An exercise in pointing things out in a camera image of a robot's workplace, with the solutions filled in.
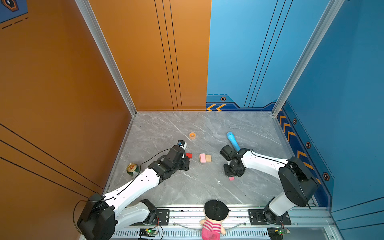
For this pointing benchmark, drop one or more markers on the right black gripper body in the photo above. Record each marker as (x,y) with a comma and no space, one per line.
(230,171)

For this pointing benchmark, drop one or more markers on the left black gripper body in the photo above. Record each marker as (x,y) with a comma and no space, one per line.
(183,165)

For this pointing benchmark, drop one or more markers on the light pink wood block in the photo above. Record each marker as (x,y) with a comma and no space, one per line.
(202,158)

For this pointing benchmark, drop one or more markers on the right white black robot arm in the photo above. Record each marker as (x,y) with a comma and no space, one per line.
(298,182)

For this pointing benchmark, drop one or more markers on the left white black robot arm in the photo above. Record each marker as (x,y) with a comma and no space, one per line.
(102,215)

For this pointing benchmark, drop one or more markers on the blue toy microphone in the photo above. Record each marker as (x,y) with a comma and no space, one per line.
(231,137)

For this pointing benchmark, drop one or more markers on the green gold tin can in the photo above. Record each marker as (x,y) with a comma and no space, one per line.
(133,168)

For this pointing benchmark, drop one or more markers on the orange tape roll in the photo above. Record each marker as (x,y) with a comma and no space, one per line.
(192,136)

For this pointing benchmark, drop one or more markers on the doll with black hat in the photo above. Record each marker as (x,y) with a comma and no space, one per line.
(216,212)

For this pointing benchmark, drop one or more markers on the left green circuit board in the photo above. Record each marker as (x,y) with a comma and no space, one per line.
(148,234)

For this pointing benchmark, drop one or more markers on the green circuit board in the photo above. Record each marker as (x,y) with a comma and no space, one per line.
(148,234)
(278,234)

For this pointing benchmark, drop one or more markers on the right green circuit board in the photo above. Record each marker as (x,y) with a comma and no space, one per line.
(278,234)

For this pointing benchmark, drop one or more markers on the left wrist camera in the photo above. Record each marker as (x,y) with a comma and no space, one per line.
(182,144)

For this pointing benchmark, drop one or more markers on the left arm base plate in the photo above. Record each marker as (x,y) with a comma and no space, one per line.
(161,216)

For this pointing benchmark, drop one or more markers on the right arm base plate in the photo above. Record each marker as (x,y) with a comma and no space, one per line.
(262,217)

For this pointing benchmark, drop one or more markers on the aluminium front rail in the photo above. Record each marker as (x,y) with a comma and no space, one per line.
(191,217)

